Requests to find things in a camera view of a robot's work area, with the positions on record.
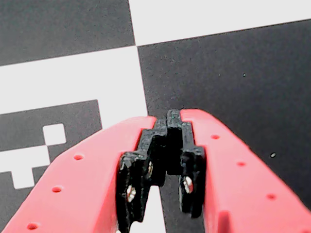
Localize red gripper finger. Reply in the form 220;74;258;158
0;116;169;233
166;108;311;233

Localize black white marker board mat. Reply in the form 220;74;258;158
0;0;311;233

